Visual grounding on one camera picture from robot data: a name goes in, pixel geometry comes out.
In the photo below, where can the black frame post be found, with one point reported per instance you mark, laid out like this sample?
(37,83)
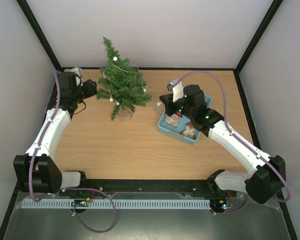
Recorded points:
(28,13)
(269,15)

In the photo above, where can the black frame post left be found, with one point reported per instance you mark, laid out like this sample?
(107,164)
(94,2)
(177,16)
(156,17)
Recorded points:
(28,13)

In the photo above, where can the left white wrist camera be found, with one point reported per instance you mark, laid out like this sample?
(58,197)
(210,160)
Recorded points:
(79,75)

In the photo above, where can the gingerbread man ornament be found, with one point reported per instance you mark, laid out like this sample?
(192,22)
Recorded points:
(189,131)

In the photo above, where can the wooden heart ornament red bow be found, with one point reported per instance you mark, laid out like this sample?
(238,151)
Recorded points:
(173,120)

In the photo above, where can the small green christmas tree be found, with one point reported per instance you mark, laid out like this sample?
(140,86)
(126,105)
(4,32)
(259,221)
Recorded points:
(121,82)

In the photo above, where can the light blue plastic basket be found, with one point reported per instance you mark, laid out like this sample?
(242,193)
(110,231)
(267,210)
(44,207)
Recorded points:
(173,132)

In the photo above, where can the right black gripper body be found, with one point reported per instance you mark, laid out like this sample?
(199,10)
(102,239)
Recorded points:
(168,104)

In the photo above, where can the light blue slotted cable duct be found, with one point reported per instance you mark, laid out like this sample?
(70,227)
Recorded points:
(120,204)

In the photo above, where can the round wooden tree base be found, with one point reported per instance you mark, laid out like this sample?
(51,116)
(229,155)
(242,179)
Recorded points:
(125,114)

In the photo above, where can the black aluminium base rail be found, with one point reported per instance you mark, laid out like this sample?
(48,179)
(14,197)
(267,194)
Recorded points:
(196,188)

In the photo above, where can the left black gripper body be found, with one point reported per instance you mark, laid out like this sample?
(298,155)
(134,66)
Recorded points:
(90,91)

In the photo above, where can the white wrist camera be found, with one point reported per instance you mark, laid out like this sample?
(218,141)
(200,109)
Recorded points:
(79,75)
(177,89)

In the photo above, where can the black frame post right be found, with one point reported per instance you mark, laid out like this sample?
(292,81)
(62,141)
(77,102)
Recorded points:
(269,15)

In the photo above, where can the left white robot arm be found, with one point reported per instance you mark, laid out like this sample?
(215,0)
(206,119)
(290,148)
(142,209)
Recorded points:
(36,170)

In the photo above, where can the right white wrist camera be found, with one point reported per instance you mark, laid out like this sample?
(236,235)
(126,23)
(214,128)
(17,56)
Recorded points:
(177,89)

